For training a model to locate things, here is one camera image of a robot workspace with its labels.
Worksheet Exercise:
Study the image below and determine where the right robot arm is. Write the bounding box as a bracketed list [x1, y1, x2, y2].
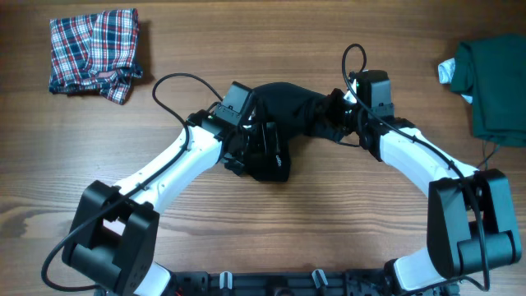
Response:
[333, 70, 522, 295]

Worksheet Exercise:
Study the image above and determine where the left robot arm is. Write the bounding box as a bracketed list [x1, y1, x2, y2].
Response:
[58, 81, 256, 295]

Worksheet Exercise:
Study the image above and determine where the plaid folded cloth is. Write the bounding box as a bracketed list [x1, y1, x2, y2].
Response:
[48, 8, 143, 104]

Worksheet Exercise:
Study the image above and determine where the black garment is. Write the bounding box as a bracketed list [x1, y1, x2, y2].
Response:
[245, 82, 344, 182]

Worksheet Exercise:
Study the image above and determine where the dark green folded garment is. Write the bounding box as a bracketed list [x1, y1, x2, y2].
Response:
[437, 35, 525, 147]

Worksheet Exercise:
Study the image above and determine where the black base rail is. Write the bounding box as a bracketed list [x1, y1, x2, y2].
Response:
[93, 269, 459, 296]

